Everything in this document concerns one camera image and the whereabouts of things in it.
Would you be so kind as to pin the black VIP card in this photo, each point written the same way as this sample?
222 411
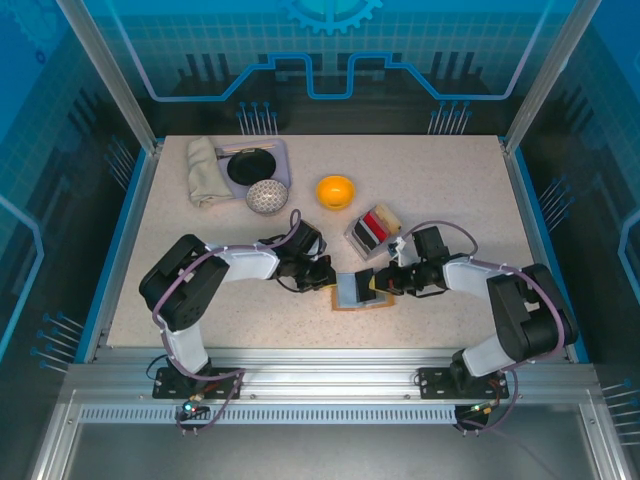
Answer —
364 287

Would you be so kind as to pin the tan leather card holder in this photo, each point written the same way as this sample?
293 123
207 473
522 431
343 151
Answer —
347 295

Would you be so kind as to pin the clear acrylic card box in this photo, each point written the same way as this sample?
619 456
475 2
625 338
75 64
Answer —
372 232

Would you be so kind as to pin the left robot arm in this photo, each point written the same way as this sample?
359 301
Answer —
185 285

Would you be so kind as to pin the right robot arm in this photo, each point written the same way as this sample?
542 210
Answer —
530 315

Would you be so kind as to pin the black card stack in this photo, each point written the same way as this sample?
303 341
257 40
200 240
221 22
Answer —
364 235

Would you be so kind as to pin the red card stack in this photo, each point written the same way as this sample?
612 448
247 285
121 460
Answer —
375 226

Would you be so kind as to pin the gold card stack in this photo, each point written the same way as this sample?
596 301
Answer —
389 219

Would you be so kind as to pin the orange bowl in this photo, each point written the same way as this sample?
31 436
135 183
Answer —
335 191

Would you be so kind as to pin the lavender tray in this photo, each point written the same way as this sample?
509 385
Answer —
282 160

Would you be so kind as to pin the black round plate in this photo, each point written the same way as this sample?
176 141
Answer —
250 167

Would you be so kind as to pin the blue table side strip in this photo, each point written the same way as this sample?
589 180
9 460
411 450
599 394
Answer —
112 255
552 255

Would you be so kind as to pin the wooden chopsticks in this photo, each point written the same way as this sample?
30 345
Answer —
250 147

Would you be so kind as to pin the beige folded cloth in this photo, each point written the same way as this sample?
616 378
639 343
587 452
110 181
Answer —
205 170

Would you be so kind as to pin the connector with green light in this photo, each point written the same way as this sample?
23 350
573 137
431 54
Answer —
191 409
480 410

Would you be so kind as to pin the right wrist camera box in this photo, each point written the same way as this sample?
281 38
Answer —
401 252

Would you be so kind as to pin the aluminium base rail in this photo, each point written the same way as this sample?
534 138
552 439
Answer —
325 370

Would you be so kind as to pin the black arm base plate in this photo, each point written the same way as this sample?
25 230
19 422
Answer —
435 385
170 385

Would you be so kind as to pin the aluminium frame post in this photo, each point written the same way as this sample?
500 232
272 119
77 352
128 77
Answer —
550 75
115 85

